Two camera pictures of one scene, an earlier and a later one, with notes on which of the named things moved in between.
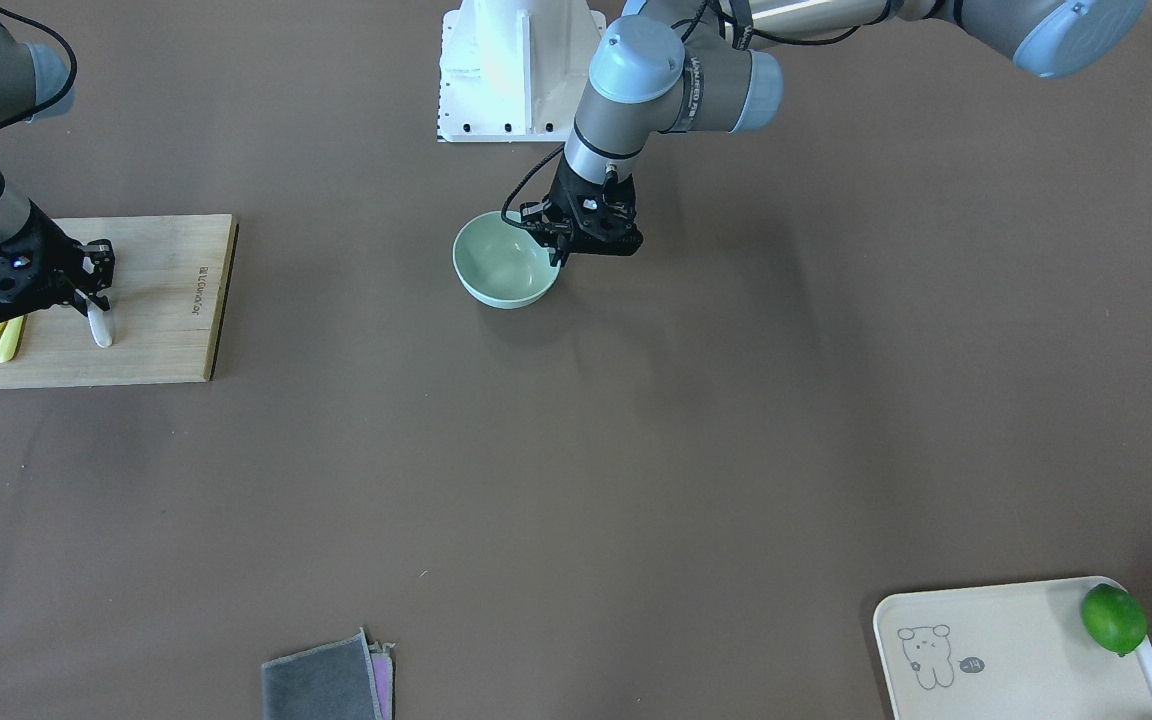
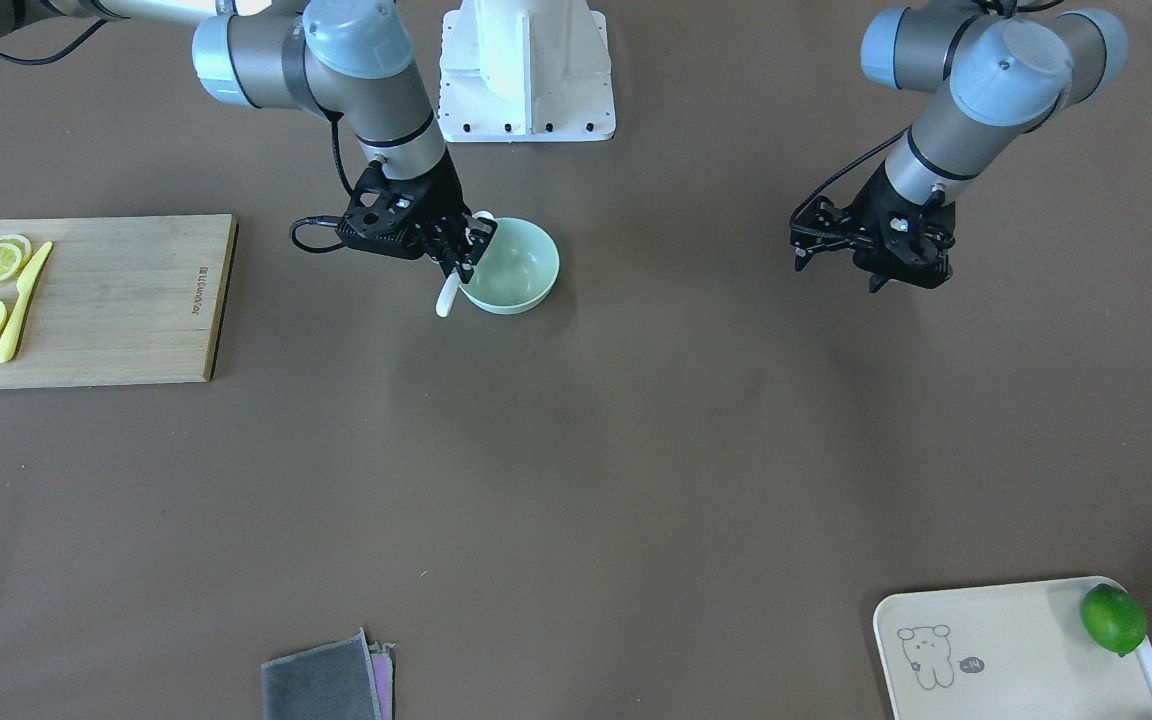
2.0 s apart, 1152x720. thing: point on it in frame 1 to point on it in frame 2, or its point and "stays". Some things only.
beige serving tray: [1008, 651] stays
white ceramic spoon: [100, 325] to [444, 300]
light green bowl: [499, 265] stays
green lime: [1113, 618] stays
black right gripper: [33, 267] to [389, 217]
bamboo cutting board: [166, 303] stays
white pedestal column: [515, 70] stays
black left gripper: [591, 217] to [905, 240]
